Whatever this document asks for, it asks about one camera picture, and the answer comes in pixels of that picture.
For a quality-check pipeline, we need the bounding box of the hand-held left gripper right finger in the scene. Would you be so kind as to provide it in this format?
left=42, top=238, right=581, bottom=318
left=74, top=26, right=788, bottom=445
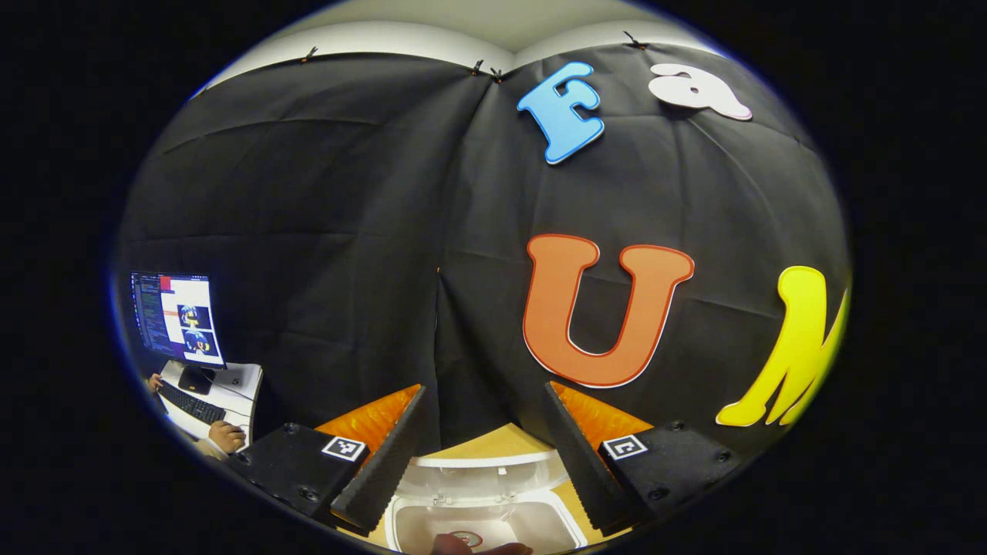
left=544, top=381, right=745, bottom=538

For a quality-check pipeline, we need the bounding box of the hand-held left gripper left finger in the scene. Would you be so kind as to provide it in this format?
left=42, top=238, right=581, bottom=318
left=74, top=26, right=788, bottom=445
left=227, top=384, right=427, bottom=533

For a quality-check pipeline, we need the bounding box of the white desktop garbage bin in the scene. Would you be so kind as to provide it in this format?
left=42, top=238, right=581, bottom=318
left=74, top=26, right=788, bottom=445
left=383, top=451, right=591, bottom=555

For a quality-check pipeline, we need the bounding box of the white office desk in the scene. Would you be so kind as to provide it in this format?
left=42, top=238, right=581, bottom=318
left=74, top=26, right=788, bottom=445
left=154, top=358, right=264, bottom=452

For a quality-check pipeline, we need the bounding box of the black keyboard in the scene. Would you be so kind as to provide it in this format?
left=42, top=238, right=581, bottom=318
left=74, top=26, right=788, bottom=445
left=157, top=380, right=227, bottom=426

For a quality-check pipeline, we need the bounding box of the black backdrop cloth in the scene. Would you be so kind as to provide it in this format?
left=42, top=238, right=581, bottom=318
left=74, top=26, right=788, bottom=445
left=116, top=42, right=853, bottom=463

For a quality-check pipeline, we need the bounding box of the computer monitor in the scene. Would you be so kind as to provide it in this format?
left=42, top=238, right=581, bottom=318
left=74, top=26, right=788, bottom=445
left=130, top=271, right=227, bottom=395

